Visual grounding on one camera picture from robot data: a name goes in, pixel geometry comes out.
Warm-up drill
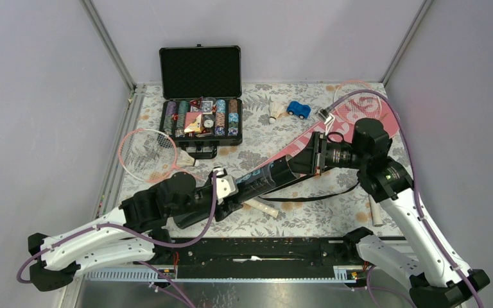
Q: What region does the pink racket on left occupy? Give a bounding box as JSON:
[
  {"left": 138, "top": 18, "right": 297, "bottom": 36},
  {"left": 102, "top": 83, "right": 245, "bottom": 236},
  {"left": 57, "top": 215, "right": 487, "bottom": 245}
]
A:
[{"left": 117, "top": 128, "right": 280, "bottom": 219}]

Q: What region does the white shuttlecock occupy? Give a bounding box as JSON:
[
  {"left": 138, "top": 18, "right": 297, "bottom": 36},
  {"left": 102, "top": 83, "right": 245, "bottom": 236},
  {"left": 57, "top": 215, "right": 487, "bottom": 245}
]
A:
[
  {"left": 175, "top": 150, "right": 198, "bottom": 167},
  {"left": 268, "top": 102, "right": 286, "bottom": 124}
]

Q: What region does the pink racket on bag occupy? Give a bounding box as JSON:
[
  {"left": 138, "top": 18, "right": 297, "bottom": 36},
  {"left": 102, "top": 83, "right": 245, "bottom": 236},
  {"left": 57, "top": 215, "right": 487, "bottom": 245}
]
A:
[{"left": 333, "top": 80, "right": 386, "bottom": 226}]

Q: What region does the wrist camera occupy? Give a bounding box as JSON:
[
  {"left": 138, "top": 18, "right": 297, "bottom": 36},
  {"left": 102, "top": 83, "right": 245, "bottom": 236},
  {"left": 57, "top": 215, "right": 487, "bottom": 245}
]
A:
[
  {"left": 212, "top": 167, "right": 238, "bottom": 203},
  {"left": 317, "top": 108, "right": 336, "bottom": 133}
]

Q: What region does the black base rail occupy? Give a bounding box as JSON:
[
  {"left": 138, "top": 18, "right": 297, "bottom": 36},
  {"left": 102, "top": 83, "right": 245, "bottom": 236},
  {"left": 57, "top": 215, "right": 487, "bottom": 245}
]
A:
[{"left": 148, "top": 237, "right": 367, "bottom": 280}]

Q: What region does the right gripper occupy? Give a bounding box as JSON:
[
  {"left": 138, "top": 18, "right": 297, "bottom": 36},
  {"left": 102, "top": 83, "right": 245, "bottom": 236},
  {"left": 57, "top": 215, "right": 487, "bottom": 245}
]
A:
[{"left": 281, "top": 131, "right": 368, "bottom": 175}]

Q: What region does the blue toy car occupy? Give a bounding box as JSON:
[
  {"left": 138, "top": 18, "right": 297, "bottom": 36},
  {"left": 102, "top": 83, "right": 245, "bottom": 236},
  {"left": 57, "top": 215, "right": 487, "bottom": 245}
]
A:
[{"left": 286, "top": 101, "right": 311, "bottom": 119}]

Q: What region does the pink racket bag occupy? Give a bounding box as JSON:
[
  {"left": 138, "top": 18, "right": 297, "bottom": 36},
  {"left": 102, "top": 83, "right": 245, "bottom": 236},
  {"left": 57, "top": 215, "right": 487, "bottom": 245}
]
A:
[{"left": 255, "top": 96, "right": 401, "bottom": 203}]

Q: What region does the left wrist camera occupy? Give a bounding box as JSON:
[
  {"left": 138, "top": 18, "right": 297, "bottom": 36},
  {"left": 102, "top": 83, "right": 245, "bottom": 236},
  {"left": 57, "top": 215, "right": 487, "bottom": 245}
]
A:
[{"left": 212, "top": 167, "right": 238, "bottom": 203}]

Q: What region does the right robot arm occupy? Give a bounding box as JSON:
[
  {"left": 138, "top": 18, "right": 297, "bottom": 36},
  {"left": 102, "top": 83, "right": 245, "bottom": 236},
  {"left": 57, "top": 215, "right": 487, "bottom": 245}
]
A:
[{"left": 289, "top": 118, "right": 490, "bottom": 307}]

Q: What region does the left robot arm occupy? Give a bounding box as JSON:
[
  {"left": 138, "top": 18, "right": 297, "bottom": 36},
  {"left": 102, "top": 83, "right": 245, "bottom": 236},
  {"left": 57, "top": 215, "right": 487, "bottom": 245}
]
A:
[{"left": 17, "top": 167, "right": 251, "bottom": 292}]

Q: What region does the black shuttlecock tube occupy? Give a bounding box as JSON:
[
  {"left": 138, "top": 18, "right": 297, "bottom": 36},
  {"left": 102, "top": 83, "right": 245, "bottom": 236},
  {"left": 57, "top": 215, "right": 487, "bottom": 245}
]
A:
[{"left": 232, "top": 157, "right": 299, "bottom": 203}]

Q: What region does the black poker chip case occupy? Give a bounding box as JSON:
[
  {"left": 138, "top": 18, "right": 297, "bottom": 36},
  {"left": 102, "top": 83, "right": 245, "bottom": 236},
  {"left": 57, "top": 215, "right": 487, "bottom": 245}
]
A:
[{"left": 159, "top": 45, "right": 243, "bottom": 160}]

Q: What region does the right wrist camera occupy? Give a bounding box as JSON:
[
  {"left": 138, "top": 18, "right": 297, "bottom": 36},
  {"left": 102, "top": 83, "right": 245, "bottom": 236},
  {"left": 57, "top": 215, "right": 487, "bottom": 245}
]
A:
[{"left": 317, "top": 108, "right": 336, "bottom": 133}]

